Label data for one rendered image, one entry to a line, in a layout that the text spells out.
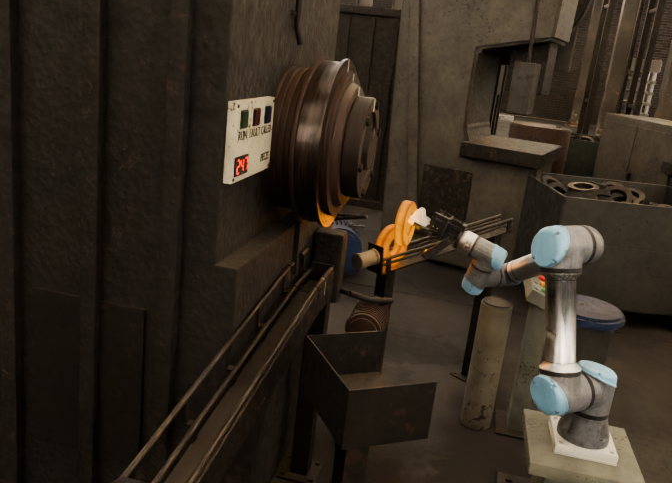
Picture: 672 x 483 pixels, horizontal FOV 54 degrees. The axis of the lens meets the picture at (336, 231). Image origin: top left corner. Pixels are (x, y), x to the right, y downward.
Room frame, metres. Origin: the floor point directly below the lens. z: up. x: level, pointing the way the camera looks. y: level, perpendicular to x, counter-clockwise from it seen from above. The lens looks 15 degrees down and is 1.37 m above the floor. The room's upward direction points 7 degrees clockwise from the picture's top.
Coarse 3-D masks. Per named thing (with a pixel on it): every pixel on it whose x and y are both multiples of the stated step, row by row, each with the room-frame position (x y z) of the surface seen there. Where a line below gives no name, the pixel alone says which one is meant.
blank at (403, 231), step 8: (400, 208) 2.17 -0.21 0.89; (408, 208) 2.17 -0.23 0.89; (416, 208) 2.26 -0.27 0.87; (400, 216) 2.15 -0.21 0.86; (408, 216) 2.17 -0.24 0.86; (400, 224) 2.14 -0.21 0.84; (408, 224) 2.24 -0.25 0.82; (400, 232) 2.14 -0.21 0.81; (408, 232) 2.21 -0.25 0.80; (400, 240) 2.15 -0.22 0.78; (408, 240) 2.21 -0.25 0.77
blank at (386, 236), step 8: (392, 224) 2.35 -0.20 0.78; (384, 232) 2.30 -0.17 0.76; (392, 232) 2.31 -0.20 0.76; (384, 240) 2.28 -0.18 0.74; (392, 240) 2.31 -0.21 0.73; (384, 248) 2.28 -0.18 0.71; (400, 248) 2.35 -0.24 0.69; (384, 256) 2.29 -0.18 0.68; (400, 256) 2.36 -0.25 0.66; (392, 264) 2.33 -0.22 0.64
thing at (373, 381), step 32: (320, 352) 1.36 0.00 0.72; (352, 352) 1.49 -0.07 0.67; (320, 384) 1.34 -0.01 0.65; (352, 384) 1.44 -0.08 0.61; (384, 384) 1.46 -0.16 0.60; (416, 384) 1.26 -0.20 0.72; (320, 416) 1.32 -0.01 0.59; (352, 416) 1.21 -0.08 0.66; (384, 416) 1.24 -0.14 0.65; (416, 416) 1.27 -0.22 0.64; (352, 448) 1.21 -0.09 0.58; (352, 480) 1.36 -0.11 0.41
